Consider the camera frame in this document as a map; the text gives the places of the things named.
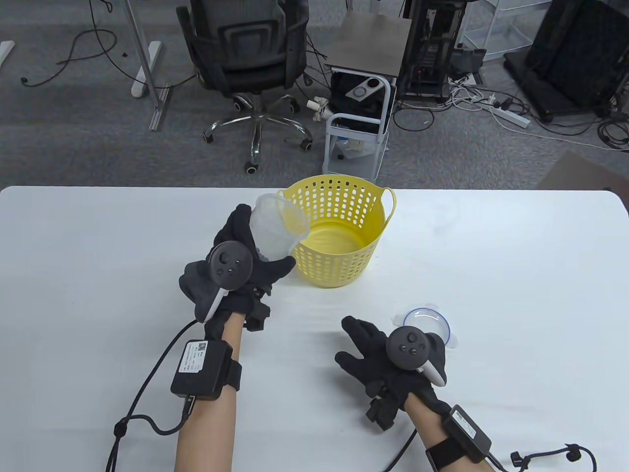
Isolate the black office chair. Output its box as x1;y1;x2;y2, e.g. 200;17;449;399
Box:
176;0;315;174

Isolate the black floor cable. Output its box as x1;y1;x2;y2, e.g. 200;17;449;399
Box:
21;0;197;89

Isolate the white power strip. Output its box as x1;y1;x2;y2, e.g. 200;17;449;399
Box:
484;96;531;129

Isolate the clear plastic jar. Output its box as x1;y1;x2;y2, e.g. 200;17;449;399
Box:
249;193;310;261

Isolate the dark grey box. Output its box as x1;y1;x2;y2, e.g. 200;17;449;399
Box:
450;49;487;74

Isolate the yellow perforated laundry basket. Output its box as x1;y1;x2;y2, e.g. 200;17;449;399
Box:
275;175;397;288

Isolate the person's left hand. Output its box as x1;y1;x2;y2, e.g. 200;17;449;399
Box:
178;203;297;332

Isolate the aluminium rail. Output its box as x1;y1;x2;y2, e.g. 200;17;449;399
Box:
149;88;171;131

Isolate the grey round device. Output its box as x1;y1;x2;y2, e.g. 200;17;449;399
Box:
345;77;384;101

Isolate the bundle of floor cables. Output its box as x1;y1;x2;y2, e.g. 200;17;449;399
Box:
393;74;629;150

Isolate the person's right forearm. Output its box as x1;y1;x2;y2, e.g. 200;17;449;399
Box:
405;393;455;472

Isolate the black computer tower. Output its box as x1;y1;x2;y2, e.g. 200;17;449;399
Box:
397;0;467;103

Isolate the black case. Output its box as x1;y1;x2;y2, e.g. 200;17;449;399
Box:
329;70;391;133

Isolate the white desk leg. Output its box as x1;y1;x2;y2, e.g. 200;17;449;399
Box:
120;0;163;97

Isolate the black sensor cable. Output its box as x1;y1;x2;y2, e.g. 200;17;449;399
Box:
383;428;598;472
106;320;207;472

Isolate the person's right hand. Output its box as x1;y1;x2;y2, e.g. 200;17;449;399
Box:
335;316;453;431

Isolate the white paper roll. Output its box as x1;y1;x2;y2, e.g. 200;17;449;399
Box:
307;96;331;122

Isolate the black wrist sensor box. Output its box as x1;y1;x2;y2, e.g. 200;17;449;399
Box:
171;339;242;401
425;404;493;470

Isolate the person's left forearm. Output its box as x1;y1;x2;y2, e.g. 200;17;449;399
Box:
174;312;244;472

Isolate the brown mat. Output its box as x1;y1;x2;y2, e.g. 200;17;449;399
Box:
536;150;629;192

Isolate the brown side table top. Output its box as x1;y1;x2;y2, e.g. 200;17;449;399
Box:
324;12;412;78

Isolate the clear blue-ringed jar lid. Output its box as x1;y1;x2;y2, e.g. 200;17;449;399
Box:
392;301;460;351

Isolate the black white handheld controller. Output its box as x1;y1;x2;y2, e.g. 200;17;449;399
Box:
205;241;254;320
386;327;448;386

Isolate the white rolling cart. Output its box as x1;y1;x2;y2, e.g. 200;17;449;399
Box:
322;69;392;180

